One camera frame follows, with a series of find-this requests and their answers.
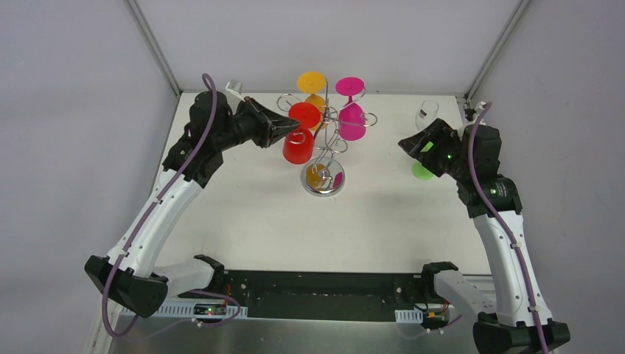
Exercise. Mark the red wine glass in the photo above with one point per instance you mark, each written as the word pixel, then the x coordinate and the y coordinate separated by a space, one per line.
pixel 298 145

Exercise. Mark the clear wine glass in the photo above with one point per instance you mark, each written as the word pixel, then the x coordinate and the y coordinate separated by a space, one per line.
pixel 426 114

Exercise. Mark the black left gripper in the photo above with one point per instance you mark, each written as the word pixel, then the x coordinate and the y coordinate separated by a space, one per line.
pixel 261 124

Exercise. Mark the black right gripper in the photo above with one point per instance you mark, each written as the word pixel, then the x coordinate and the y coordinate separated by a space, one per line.
pixel 436 148

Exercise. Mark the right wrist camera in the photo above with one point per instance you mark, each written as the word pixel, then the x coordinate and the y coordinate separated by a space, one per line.
pixel 471 114

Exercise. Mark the green wine glass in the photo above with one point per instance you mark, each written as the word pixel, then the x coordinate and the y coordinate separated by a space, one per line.
pixel 418 170

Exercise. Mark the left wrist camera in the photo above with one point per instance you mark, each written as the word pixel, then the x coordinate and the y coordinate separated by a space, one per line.
pixel 234 88

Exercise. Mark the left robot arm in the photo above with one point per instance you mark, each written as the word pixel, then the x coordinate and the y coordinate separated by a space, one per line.
pixel 128 274

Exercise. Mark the chrome wine glass rack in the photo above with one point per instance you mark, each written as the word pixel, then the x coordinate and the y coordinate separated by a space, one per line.
pixel 323 175

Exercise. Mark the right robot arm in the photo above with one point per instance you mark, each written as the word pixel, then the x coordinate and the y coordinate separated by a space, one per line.
pixel 518 320

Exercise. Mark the magenta wine glass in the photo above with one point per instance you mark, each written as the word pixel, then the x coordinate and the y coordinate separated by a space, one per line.
pixel 351 119

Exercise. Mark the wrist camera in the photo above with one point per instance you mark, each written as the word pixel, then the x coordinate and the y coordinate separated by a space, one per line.
pixel 471 114
pixel 234 88

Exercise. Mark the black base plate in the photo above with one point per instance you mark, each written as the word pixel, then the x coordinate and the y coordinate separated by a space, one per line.
pixel 356 297

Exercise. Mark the orange wine glass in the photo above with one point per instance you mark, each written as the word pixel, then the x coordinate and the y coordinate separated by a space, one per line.
pixel 312 83

